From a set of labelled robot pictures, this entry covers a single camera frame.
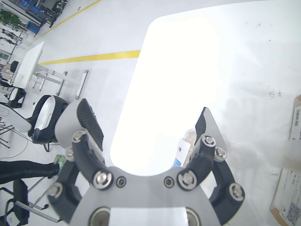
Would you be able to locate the person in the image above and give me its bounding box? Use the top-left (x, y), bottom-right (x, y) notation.
top-left (0, 155), bottom-right (67, 185)

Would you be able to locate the clear plastic bag with label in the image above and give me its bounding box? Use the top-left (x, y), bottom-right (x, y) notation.
top-left (174, 129), bottom-right (198, 169)

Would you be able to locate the large brown carton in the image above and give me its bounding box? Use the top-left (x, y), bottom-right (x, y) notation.
top-left (268, 94), bottom-right (301, 226)

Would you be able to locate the white desk with metal legs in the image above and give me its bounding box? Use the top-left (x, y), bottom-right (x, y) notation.
top-left (12, 40), bottom-right (89, 100)

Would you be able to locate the black office chair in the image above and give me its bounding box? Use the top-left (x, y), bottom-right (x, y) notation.
top-left (9, 61), bottom-right (21, 77)

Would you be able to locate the blue storage rack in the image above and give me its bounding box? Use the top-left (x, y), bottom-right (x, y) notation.
top-left (7, 0), bottom-right (71, 28)

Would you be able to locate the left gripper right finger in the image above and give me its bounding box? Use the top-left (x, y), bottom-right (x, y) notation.
top-left (177, 107), bottom-right (246, 225)

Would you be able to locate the green potted plant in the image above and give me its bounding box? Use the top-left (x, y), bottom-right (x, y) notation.
top-left (0, 9), bottom-right (21, 28)

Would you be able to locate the black chair with metal legs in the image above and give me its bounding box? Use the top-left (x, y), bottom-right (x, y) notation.
top-left (0, 179), bottom-right (59, 226)

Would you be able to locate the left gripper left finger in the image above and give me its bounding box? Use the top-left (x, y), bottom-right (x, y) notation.
top-left (48, 98), bottom-right (114, 224)

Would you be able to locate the white round-cornered side table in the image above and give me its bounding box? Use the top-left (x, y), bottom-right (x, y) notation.
top-left (0, 103), bottom-right (32, 132)

